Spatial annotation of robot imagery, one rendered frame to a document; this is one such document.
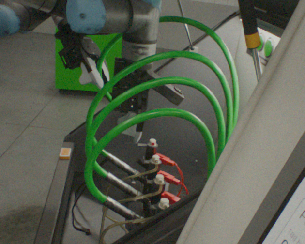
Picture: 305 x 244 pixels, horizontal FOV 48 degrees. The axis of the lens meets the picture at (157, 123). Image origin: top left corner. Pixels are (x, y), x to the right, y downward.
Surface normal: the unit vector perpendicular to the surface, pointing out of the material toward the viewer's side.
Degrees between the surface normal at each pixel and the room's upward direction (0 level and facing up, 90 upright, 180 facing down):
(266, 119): 76
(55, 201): 0
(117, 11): 72
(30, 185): 1
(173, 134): 90
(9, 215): 0
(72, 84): 90
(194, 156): 90
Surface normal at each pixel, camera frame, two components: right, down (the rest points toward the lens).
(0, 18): -0.12, 0.40
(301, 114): -0.93, -0.28
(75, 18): -0.82, 0.15
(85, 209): 0.12, -0.90
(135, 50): 0.11, 0.43
